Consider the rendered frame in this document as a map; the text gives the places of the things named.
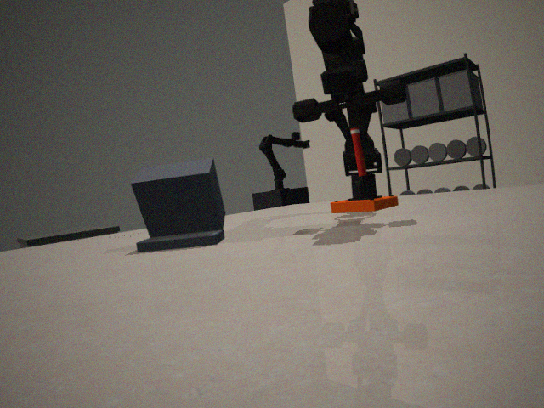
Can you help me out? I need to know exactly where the red cylindrical peg with white band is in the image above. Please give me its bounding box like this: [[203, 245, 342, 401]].
[[350, 127, 366, 177]]

